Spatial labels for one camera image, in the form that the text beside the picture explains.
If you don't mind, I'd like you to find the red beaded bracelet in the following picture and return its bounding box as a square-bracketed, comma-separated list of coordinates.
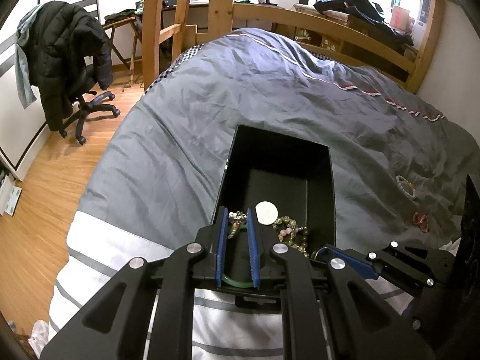
[412, 211, 432, 233]

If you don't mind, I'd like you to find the gold chain necklace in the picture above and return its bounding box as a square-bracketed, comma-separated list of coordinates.
[271, 214, 312, 260]

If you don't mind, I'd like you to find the grey beaded bracelet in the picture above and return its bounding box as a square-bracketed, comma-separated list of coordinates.
[394, 174, 418, 200]

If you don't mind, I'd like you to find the black jewelry box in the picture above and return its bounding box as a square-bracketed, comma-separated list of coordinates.
[212, 125, 336, 295]

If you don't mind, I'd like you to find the green jade bangle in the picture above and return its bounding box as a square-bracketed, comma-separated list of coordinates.
[222, 224, 254, 289]

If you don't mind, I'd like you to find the grey striped duvet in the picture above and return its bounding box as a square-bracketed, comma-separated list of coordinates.
[41, 28, 479, 359]

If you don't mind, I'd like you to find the white round disc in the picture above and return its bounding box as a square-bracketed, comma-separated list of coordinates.
[256, 201, 278, 226]

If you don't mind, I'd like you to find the white wardrobe with stripes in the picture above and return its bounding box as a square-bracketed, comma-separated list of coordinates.
[0, 0, 99, 181]

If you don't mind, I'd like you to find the black office chair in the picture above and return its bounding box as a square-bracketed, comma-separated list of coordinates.
[58, 64, 120, 146]

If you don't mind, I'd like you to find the black clothes pile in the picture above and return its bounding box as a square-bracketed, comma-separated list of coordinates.
[313, 0, 413, 51]

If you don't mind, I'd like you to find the wooden ladder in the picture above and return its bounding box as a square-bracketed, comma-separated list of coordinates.
[142, 0, 190, 89]

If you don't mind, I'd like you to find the black puffer jacket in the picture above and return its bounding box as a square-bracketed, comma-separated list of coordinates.
[22, 1, 113, 132]

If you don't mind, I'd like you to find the dark wooden desk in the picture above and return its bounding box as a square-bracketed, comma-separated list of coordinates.
[104, 3, 208, 82]

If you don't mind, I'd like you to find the light blue cloth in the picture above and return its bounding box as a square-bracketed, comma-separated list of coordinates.
[15, 4, 42, 109]

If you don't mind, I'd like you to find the wooden bed frame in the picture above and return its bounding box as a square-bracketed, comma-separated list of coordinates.
[141, 0, 448, 95]

